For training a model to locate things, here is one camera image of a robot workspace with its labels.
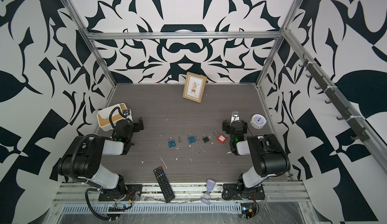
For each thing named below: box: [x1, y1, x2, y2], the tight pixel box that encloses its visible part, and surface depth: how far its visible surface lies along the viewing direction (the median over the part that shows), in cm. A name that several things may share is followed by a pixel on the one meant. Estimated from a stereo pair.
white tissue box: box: [96, 102, 134, 132], surface depth 93 cm
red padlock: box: [213, 131, 228, 145], surface depth 93 cm
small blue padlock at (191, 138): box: [187, 133, 197, 144], surface depth 93 cm
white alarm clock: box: [249, 113, 267, 130], surface depth 99 cm
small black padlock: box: [201, 134, 210, 144], surface depth 94 cm
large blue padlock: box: [168, 136, 176, 148], surface depth 92 cm
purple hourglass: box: [200, 179, 217, 206], surface depth 75 cm
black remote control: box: [153, 166, 176, 203], surface depth 77 cm
